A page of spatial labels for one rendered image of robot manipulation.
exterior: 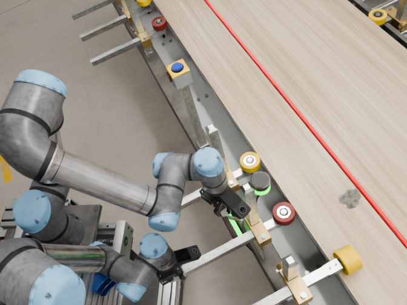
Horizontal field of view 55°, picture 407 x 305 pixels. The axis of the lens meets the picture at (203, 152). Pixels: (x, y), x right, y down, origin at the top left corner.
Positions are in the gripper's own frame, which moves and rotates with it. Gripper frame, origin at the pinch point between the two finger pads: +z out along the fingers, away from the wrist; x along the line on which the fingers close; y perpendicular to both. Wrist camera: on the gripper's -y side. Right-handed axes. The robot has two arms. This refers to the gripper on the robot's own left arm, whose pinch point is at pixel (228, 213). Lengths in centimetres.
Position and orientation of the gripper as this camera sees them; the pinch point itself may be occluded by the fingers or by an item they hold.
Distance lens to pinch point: 133.0
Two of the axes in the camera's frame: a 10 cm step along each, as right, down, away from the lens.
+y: -7.1, -5.3, 4.7
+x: -6.9, 6.7, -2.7
